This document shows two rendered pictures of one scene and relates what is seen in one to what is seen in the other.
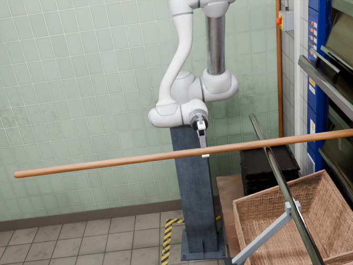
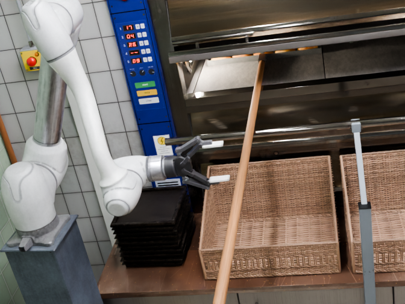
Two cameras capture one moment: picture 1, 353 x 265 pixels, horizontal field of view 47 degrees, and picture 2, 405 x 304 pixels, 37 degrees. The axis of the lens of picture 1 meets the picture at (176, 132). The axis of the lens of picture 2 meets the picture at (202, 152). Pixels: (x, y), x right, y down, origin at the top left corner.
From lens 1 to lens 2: 2.13 m
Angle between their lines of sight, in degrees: 70
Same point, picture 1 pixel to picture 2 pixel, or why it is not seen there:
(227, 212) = (179, 285)
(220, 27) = not seen: hidden behind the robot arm
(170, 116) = (137, 184)
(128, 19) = not seen: outside the picture
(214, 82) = (63, 153)
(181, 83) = (38, 177)
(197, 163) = (87, 283)
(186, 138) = (70, 253)
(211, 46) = (61, 96)
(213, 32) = not seen: hidden behind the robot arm
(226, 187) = (125, 283)
